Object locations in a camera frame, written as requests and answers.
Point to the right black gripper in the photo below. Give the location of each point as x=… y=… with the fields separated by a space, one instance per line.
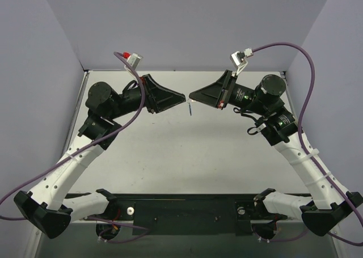
x=228 y=91

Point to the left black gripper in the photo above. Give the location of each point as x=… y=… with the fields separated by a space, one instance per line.
x=148 y=93

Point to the blue key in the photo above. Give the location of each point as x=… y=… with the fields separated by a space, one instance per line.
x=189 y=101

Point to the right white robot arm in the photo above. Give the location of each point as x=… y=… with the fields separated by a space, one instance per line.
x=329 y=202

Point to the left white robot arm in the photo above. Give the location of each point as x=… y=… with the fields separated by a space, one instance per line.
x=45 y=205

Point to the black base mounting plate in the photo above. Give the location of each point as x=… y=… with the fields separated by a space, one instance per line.
x=189 y=214

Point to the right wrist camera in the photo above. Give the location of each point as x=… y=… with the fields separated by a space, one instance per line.
x=239 y=60

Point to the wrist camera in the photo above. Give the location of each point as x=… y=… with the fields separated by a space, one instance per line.
x=134 y=60
x=239 y=60

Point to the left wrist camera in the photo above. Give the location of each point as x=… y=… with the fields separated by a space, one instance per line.
x=134 y=60

